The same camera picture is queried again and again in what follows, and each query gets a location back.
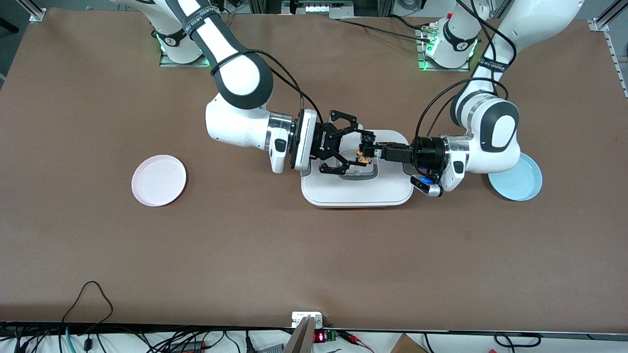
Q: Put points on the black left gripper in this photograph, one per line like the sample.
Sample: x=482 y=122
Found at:
x=425 y=151

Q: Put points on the brown cardboard box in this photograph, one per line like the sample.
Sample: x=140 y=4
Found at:
x=407 y=345

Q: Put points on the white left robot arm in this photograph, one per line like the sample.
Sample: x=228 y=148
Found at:
x=495 y=132

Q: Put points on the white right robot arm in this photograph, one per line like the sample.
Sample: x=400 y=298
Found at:
x=240 y=81

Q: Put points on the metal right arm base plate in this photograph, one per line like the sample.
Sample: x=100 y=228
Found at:
x=169 y=63

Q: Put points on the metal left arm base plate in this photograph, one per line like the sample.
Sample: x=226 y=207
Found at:
x=431 y=68

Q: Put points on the red digit display module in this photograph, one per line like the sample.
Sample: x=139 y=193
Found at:
x=320 y=337

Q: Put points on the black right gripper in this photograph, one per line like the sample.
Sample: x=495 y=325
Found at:
x=325 y=144

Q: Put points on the white lunch box grey clips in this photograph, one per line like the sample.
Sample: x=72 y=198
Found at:
x=358 y=193

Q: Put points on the grey slanted beam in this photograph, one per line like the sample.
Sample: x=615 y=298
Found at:
x=300 y=340

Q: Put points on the light blue round plate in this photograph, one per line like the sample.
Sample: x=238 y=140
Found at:
x=520 y=189

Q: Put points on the aluminium table edge rail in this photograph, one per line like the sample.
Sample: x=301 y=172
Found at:
x=35 y=11
x=613 y=44

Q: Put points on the pink round plate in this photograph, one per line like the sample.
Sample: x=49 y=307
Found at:
x=158 y=180

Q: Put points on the orange and black switch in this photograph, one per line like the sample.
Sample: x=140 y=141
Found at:
x=363 y=158

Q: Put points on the aluminium frame structure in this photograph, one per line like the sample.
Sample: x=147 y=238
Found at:
x=324 y=7

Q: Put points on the small white mounted device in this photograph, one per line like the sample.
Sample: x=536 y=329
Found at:
x=300 y=316

